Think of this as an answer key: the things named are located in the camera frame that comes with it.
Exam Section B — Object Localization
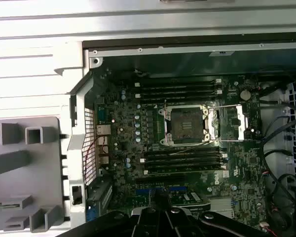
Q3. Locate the metal socket cover frame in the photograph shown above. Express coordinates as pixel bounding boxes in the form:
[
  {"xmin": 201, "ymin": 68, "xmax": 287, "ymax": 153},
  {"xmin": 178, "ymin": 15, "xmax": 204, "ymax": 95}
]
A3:
[{"xmin": 206, "ymin": 103, "xmax": 250, "ymax": 143}]

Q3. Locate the RAM slot with white latches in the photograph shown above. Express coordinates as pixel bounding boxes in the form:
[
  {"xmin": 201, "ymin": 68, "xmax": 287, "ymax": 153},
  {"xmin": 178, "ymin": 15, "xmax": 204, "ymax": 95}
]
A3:
[
  {"xmin": 135, "ymin": 89, "xmax": 223, "ymax": 98},
  {"xmin": 143, "ymin": 165, "xmax": 227, "ymax": 176},
  {"xmin": 134, "ymin": 78, "xmax": 222, "ymax": 87},
  {"xmin": 139, "ymin": 154, "xmax": 228, "ymax": 163}
]

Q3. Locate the grey parts rack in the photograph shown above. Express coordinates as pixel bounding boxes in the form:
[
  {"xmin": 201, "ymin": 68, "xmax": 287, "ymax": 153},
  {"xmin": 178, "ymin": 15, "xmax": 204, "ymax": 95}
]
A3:
[{"xmin": 0, "ymin": 116, "xmax": 65, "ymax": 234}]

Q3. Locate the green motherboard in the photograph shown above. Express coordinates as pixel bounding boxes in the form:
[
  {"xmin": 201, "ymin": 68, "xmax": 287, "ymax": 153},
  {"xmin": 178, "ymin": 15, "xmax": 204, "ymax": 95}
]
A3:
[{"xmin": 93, "ymin": 71, "xmax": 271, "ymax": 237}]

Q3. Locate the silver network port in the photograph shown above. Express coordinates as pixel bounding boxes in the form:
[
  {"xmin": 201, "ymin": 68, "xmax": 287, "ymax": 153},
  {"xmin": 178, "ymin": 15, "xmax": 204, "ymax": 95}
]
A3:
[{"xmin": 97, "ymin": 124, "xmax": 111, "ymax": 137}]

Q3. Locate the red black twisted wire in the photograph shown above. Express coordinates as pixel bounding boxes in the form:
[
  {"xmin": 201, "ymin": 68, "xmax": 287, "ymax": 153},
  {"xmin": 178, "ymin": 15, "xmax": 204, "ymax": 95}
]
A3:
[{"xmin": 85, "ymin": 135, "xmax": 103, "ymax": 171}]

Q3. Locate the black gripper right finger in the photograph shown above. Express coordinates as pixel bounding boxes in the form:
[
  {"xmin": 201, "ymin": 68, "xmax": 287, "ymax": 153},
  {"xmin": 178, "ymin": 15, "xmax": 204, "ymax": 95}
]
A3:
[{"xmin": 164, "ymin": 192, "xmax": 274, "ymax": 237}]

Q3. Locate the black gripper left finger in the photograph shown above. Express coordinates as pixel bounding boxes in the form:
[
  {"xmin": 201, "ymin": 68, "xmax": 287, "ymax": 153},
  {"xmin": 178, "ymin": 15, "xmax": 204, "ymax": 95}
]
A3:
[{"xmin": 60, "ymin": 191, "xmax": 166, "ymax": 237}]

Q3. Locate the black open PC case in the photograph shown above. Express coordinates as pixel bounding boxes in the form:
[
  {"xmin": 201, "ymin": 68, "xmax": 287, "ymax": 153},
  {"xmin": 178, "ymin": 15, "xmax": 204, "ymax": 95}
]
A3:
[{"xmin": 53, "ymin": 39, "xmax": 296, "ymax": 237}]

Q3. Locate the RAM slot with black latches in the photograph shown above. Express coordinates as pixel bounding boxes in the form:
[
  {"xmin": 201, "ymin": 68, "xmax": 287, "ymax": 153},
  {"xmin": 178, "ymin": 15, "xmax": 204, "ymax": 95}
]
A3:
[
  {"xmin": 144, "ymin": 160, "xmax": 224, "ymax": 168},
  {"xmin": 138, "ymin": 85, "xmax": 218, "ymax": 92},
  {"xmin": 138, "ymin": 96, "xmax": 218, "ymax": 104},
  {"xmin": 144, "ymin": 148, "xmax": 224, "ymax": 156}
]

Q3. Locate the silver USB port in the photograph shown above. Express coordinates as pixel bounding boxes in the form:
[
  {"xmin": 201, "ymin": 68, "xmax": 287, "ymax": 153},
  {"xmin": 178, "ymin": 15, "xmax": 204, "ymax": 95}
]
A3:
[{"xmin": 97, "ymin": 137, "xmax": 110, "ymax": 151}]

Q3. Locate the CPU socket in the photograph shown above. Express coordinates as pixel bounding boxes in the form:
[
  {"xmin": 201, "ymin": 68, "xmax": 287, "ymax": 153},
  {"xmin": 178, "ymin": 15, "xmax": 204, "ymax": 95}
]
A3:
[{"xmin": 159, "ymin": 103, "xmax": 212, "ymax": 146}]

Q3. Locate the blue serial port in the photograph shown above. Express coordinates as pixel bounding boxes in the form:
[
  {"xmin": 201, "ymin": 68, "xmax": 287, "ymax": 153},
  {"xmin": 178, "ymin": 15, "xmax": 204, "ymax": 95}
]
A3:
[{"xmin": 98, "ymin": 105, "xmax": 107, "ymax": 124}]

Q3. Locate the black expansion slot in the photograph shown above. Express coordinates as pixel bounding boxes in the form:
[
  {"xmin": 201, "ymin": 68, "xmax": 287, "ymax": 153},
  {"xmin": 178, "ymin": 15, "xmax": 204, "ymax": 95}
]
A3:
[{"xmin": 135, "ymin": 175, "xmax": 185, "ymax": 185}]

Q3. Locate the round coin battery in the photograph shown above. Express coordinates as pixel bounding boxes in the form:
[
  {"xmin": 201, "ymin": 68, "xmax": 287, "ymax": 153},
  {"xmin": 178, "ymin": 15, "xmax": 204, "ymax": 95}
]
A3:
[{"xmin": 239, "ymin": 89, "xmax": 252, "ymax": 101}]

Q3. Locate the silver chipset heat sink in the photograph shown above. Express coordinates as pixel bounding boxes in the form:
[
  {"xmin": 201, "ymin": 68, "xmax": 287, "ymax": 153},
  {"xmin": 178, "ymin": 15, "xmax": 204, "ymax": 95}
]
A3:
[{"xmin": 209, "ymin": 197, "xmax": 234, "ymax": 217}]

